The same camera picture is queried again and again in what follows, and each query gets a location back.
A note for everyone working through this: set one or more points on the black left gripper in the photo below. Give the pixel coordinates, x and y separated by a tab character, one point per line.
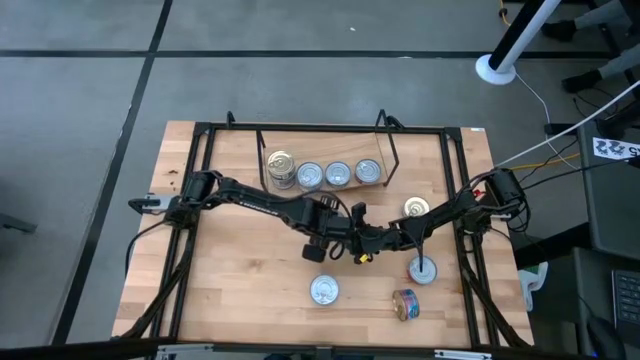
337	225

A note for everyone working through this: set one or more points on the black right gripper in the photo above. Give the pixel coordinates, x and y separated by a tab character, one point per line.
380	239

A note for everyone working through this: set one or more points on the green labelled tuna can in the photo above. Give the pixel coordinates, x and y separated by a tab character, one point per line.
338	174
324	289

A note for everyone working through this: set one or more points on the teal yellowfin tuna can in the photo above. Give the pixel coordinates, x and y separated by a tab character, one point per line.
310	175

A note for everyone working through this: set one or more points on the blue red labelled can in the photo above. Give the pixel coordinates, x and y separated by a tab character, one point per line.
429	275
407	305
283	186
281	162
283	181
416	206

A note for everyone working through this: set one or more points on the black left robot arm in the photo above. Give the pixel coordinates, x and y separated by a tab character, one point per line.
260	202

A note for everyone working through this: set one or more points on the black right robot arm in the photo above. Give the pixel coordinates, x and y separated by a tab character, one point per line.
450	215

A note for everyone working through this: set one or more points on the red albacore tuna can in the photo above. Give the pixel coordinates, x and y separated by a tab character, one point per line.
368	171

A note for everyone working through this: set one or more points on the white green plastic object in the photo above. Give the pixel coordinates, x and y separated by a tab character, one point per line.
532	285

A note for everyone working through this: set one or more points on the white pole with round base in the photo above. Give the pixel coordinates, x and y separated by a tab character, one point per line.
487	75

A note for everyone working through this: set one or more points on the black power strip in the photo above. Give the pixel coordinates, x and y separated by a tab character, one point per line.
560	129

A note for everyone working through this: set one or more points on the grey side desk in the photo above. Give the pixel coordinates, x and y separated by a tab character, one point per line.
610	210

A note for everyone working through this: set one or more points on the person's black shoe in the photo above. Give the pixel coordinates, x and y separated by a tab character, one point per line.
580	81
559	30

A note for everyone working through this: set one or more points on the printed white paper sheet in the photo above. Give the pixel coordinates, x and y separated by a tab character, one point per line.
615	148

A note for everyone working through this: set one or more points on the black computer mouse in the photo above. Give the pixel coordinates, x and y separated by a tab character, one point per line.
605	340

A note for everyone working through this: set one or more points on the black keyboard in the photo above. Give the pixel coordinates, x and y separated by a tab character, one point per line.
627	305

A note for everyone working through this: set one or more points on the person's leg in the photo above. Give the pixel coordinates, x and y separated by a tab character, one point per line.
620	62
597	14

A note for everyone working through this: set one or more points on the wooden shelf with black frame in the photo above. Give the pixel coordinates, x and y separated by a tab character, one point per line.
350	145

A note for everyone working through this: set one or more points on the black metal rig frame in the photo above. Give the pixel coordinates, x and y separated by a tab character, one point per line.
325	128

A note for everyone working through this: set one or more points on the black frame clamp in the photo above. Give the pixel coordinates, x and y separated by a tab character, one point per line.
395	121
230	120

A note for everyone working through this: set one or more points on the silver corner bracket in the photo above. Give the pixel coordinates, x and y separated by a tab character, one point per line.
462	355
175	351

